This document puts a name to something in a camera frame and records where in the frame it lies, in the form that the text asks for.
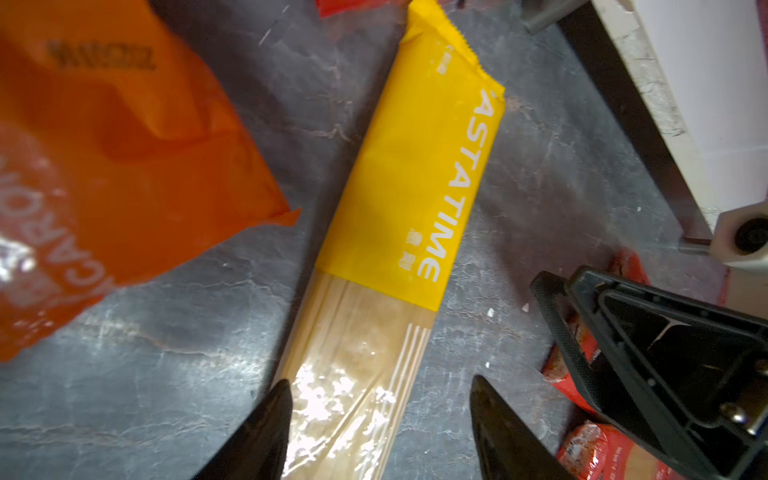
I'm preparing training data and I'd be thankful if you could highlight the white two-tier shelf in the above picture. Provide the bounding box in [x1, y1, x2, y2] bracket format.
[520, 0, 768, 256]

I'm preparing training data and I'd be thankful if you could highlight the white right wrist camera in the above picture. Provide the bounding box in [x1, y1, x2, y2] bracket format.
[712, 200, 768, 319]

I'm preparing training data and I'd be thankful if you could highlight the red spaghetti bag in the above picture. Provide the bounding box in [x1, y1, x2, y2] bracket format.
[539, 248, 652, 415]
[556, 422, 683, 480]

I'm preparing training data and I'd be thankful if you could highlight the red macaroni bag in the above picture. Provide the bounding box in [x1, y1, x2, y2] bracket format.
[315, 0, 409, 18]

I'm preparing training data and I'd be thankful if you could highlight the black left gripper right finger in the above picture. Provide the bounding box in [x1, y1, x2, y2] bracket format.
[470, 375, 573, 480]

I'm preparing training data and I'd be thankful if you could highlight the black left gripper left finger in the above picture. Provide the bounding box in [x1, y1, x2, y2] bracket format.
[193, 379, 293, 480]

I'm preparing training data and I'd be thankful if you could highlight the red spaghetti bag middle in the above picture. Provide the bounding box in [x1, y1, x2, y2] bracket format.
[539, 248, 652, 415]

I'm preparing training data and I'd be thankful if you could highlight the orange macaroni bag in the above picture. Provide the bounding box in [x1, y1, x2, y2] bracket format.
[1, 1, 298, 360]

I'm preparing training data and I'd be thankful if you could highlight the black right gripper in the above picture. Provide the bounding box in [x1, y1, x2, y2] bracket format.
[530, 267, 767, 479]

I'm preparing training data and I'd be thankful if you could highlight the red spaghetti bag front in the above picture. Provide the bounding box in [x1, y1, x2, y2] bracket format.
[556, 422, 683, 480]

